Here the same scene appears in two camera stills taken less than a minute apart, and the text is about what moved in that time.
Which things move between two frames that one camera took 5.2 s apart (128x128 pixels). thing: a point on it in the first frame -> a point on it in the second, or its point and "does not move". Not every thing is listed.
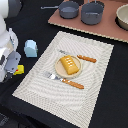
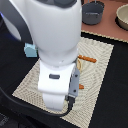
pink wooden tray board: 108,27 does not move
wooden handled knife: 83,58 does not move
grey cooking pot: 92,12 does not move
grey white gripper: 10,65 -> 58,85
